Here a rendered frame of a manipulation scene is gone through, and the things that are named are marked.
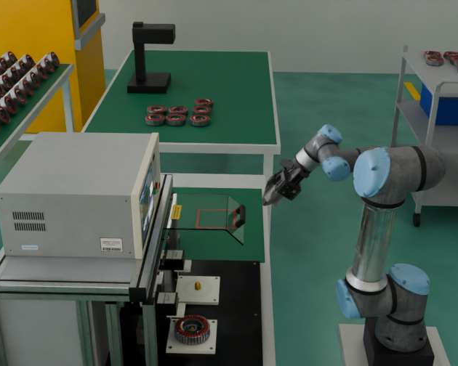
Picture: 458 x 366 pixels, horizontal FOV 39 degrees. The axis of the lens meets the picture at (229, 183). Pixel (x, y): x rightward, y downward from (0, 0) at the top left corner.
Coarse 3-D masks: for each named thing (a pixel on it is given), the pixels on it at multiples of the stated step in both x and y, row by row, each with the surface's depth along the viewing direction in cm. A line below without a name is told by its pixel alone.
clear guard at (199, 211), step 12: (180, 204) 222; (192, 204) 222; (204, 204) 222; (216, 204) 222; (228, 204) 223; (168, 216) 214; (180, 216) 214; (192, 216) 214; (204, 216) 215; (216, 216) 215; (228, 216) 216; (168, 228) 208; (180, 228) 208; (192, 228) 208; (204, 228) 208; (216, 228) 208; (228, 228) 209; (240, 228) 217; (240, 240) 210
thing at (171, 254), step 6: (168, 252) 222; (174, 252) 222; (180, 252) 222; (156, 258) 223; (168, 258) 218; (174, 258) 218; (180, 258) 219; (162, 264) 219; (168, 264) 219; (174, 264) 219; (180, 264) 218; (186, 264) 222; (174, 270) 220; (180, 270) 220; (186, 270) 220
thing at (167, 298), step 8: (160, 296) 200; (168, 296) 200; (176, 296) 200; (136, 304) 200; (160, 304) 196; (168, 304) 196; (176, 304) 198; (184, 304) 203; (128, 312) 198; (136, 312) 197; (160, 312) 197; (168, 312) 197; (176, 312) 197; (184, 312) 199
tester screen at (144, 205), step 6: (150, 168) 197; (150, 174) 197; (150, 180) 197; (144, 192) 184; (144, 198) 185; (150, 198) 198; (144, 204) 185; (144, 210) 185; (144, 216) 185; (144, 222) 185; (144, 240) 186
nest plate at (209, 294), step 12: (180, 276) 233; (192, 276) 233; (180, 288) 226; (192, 288) 227; (204, 288) 227; (216, 288) 227; (180, 300) 221; (192, 300) 221; (204, 300) 221; (216, 300) 221
